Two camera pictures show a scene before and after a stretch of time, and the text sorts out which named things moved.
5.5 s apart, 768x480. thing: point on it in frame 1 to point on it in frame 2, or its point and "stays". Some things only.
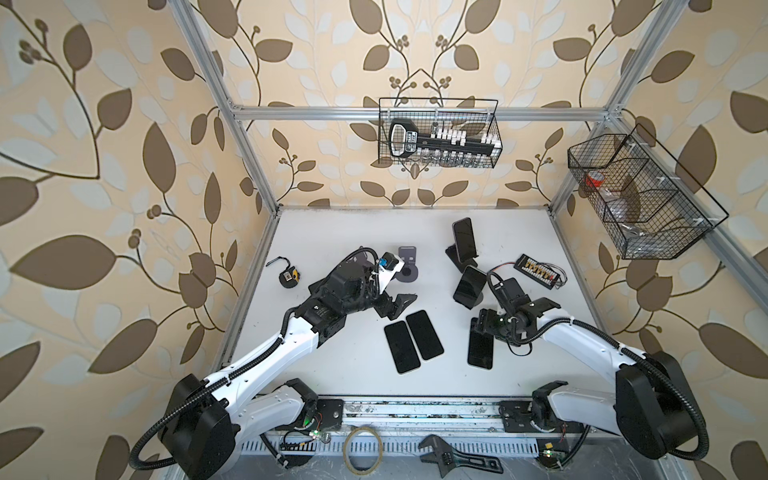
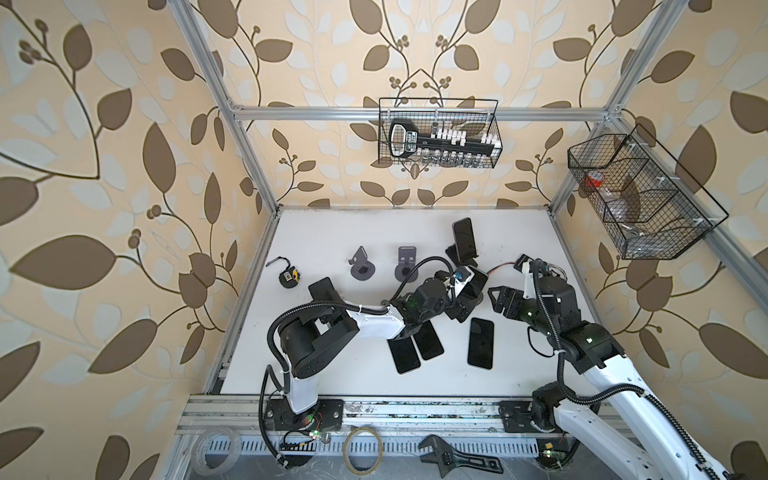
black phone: [480, 346] stays
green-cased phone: [469, 291] stays
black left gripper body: [382, 304] to [455, 308]
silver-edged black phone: [424, 334] stays
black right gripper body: [497, 324] to [517, 307]
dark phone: [401, 346] stays
